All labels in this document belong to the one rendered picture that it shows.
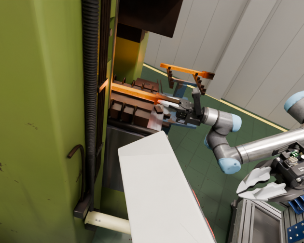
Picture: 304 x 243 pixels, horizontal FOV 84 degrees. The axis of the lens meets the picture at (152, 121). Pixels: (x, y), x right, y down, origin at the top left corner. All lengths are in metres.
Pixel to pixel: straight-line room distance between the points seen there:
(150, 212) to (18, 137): 0.28
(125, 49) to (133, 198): 0.79
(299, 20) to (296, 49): 0.37
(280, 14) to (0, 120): 3.25
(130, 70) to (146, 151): 0.74
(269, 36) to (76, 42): 3.13
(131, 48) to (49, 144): 0.67
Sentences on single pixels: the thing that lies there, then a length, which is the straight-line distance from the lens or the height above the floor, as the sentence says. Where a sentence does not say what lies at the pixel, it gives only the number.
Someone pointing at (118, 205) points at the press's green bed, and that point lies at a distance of 1.17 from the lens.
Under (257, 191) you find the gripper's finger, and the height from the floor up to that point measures 1.10.
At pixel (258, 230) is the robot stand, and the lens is 1.63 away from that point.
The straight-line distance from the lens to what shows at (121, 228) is 0.78.
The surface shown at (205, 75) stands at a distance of 1.39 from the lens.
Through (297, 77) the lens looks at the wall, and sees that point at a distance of 3.43.
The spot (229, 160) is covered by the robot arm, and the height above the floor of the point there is 0.92.
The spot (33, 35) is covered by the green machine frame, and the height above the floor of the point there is 1.30.
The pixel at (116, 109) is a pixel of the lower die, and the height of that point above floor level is 0.98.
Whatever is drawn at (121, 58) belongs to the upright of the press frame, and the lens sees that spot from 0.94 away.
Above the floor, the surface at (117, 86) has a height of 1.01.
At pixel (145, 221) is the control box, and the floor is 1.17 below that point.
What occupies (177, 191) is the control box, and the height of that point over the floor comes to 1.19.
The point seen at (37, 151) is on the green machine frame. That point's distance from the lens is 0.40.
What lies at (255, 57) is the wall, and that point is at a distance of 3.33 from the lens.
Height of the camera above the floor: 1.37
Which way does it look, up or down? 38 degrees down
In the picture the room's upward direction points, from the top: 17 degrees clockwise
